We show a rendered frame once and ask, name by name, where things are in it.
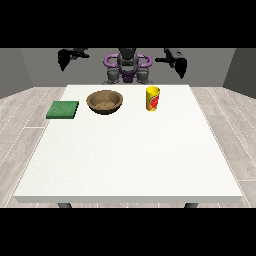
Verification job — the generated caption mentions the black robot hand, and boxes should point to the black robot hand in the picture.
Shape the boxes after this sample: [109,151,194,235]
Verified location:
[57,48,91,72]
[154,48,188,80]

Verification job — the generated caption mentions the yellow cup with melon print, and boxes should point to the yellow cup with melon print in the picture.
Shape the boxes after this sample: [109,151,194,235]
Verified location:
[145,85,161,112]

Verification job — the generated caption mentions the green square pad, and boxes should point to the green square pad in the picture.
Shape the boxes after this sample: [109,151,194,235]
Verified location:
[45,100,80,120]

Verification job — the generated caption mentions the brown wooden bowl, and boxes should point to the brown wooden bowl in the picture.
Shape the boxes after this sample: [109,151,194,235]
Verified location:
[85,89,124,116]

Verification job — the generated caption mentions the grey robot trunk purple rings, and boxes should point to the grey robot trunk purple rings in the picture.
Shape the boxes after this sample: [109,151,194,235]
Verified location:
[102,48,155,85]

